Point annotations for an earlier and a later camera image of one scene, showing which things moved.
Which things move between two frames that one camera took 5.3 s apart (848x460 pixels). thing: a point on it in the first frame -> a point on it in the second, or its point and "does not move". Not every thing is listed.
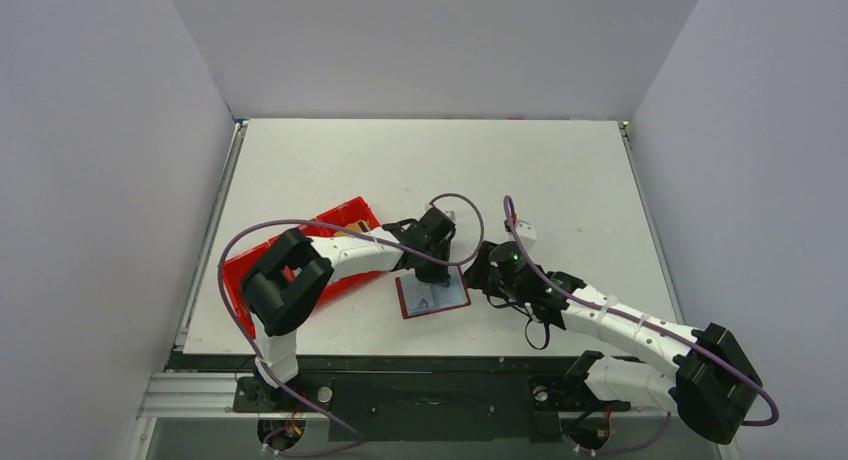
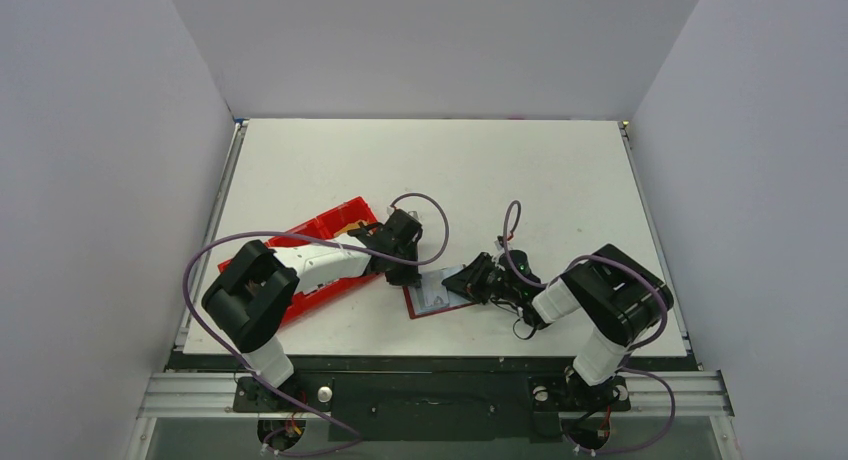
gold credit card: x=360 y=225 does not move
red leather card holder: x=421 y=298 does not move
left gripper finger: x=425 y=274 -> x=394 y=276
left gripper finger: x=440 y=272 -> x=409 y=273
